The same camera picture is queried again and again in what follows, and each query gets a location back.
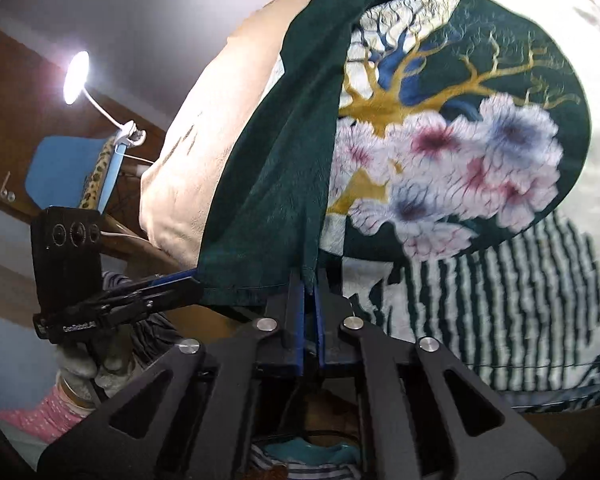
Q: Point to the metal hook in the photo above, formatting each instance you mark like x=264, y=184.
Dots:
x=5, y=187

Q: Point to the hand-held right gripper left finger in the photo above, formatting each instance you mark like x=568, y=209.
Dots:
x=294, y=330

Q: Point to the leopard print cloth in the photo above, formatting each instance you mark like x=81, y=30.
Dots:
x=96, y=180

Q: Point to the blue chair back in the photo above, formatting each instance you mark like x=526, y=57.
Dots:
x=55, y=170

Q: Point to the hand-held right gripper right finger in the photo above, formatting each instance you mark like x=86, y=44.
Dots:
x=321, y=335

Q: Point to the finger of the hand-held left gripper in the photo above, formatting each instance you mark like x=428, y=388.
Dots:
x=167, y=276
x=180, y=292

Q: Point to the green floral printed cloth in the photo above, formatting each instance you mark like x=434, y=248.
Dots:
x=430, y=160

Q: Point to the white gooseneck lamp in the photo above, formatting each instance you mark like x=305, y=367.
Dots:
x=76, y=77

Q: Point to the person's left hand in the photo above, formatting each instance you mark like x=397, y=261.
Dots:
x=80, y=365

